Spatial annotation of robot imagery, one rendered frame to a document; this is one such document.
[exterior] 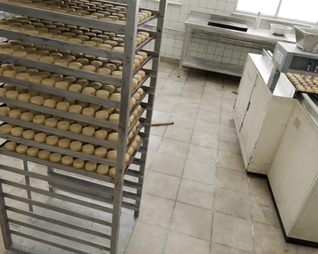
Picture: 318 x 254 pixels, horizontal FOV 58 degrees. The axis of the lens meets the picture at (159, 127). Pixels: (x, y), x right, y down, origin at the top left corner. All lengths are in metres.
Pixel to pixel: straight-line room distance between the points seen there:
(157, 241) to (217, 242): 0.42
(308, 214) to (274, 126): 0.75
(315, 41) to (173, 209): 1.60
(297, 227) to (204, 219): 0.62
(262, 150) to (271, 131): 0.20
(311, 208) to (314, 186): 0.19
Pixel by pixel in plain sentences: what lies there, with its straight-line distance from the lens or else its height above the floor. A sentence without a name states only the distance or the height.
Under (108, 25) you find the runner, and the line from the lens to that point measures 0.99.
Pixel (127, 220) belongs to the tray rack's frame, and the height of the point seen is 0.15.
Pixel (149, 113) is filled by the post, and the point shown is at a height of 0.92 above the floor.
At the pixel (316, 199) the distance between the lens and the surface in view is 2.11.
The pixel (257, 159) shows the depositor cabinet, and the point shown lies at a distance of 2.69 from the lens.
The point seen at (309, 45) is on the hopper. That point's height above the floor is 1.24.
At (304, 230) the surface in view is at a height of 0.18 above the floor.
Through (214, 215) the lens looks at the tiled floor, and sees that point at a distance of 2.34.
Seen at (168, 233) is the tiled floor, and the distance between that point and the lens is 2.13.
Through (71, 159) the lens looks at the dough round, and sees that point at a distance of 1.37.
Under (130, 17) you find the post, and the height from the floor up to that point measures 1.45.
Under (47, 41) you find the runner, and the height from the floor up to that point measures 1.32.
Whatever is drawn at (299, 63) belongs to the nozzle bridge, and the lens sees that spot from 2.47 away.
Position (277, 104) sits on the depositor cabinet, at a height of 0.77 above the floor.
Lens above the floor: 1.61
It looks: 29 degrees down
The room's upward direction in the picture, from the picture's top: 9 degrees clockwise
